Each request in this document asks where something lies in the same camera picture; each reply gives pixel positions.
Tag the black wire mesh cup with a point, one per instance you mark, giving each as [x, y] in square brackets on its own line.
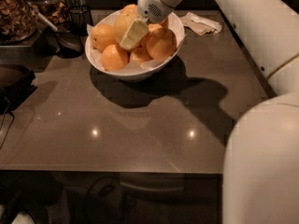
[81, 16]

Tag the dark brown tray device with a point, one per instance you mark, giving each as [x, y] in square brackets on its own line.
[15, 86]

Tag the small front centre orange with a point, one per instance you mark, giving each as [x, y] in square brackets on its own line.
[139, 55]

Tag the white ceramic bowl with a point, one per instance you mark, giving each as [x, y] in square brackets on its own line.
[134, 74]

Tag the white paper bowl liner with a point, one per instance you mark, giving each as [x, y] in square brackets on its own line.
[132, 67]

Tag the front left orange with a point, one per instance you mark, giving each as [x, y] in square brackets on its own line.
[114, 58]

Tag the large orange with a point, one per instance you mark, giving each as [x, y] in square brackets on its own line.
[121, 25]

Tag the dark glass cup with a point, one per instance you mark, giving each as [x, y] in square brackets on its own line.
[69, 43]

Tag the back left orange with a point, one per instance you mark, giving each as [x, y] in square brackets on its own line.
[129, 9]

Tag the metal counter stand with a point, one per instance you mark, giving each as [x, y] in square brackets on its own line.
[35, 52]

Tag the crumpled paper napkin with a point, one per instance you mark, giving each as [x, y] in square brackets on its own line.
[200, 25]

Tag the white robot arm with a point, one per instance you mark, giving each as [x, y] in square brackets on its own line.
[260, 164]

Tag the large glass snack jar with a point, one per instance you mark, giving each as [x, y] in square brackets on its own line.
[17, 21]

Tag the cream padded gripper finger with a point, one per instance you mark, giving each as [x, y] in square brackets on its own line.
[135, 32]

